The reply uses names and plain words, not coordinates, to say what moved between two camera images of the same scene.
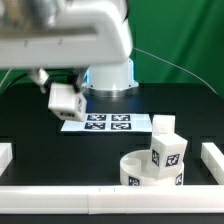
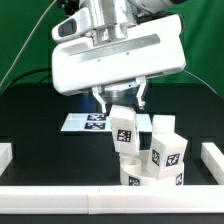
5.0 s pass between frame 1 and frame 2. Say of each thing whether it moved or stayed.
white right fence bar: stayed
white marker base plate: stayed
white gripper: moved
